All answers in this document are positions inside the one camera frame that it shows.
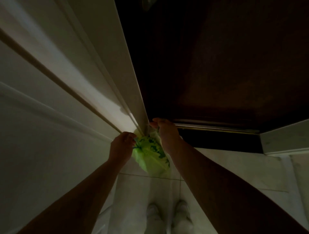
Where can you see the person's right hand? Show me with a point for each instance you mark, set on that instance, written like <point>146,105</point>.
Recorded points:
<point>167,135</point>

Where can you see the person's left hand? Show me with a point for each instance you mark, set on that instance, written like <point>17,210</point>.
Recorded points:
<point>120,147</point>

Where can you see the person's right fingers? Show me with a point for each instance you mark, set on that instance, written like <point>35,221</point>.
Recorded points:
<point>157,123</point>

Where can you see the person's left fingers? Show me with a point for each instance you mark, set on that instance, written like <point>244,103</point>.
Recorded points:
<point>131,138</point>

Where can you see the green printed plastic bag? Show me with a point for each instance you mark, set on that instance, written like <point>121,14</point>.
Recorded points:
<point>151,154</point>

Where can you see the person's right forearm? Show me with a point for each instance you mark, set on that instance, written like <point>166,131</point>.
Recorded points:
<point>231,192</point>

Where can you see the person's left forearm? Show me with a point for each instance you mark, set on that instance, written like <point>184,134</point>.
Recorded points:
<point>74,200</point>

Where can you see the metal door threshold strip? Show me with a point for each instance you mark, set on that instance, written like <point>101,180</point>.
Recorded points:
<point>214,128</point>

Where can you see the person's white left shoe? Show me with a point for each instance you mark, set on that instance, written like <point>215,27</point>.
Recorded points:
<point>154,218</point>

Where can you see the person's white shoe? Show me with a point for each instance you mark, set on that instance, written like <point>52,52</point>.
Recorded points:
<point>182,217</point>
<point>154,218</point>

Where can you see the dark brown wooden door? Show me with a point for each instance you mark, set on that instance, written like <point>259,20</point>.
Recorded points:
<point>217,62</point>

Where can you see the white door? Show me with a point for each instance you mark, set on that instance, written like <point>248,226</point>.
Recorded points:
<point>72,72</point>

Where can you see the person's white right shoe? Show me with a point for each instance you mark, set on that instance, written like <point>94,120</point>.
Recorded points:
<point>182,217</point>

